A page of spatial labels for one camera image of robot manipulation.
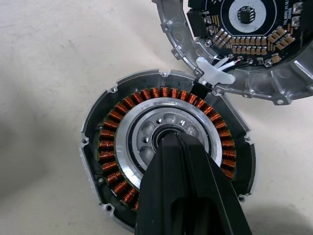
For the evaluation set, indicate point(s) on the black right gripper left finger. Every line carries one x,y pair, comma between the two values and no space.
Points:
156,186

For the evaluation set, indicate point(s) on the silver motor lid circuit board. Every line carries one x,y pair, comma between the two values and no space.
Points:
254,36

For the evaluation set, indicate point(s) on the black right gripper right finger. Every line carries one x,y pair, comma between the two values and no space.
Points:
215,195

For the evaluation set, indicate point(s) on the silver motor housing copper windings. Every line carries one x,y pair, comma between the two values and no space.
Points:
107,137

